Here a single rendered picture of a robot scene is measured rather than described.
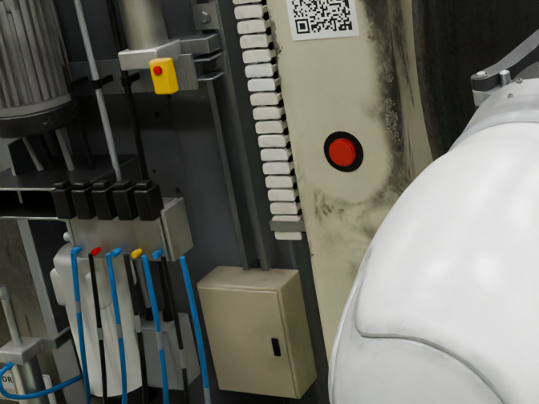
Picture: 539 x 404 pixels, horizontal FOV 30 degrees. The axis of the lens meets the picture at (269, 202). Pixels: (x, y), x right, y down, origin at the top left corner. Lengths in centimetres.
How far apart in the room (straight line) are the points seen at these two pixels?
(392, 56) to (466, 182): 65
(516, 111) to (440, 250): 12
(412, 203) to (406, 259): 4
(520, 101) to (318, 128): 62
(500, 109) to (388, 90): 57
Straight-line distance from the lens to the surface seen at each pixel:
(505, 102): 47
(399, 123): 104
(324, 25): 103
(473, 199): 37
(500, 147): 40
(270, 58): 108
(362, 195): 107
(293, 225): 113
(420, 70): 82
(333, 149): 106
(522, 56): 60
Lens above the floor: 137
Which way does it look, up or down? 19 degrees down
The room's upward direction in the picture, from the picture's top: 10 degrees counter-clockwise
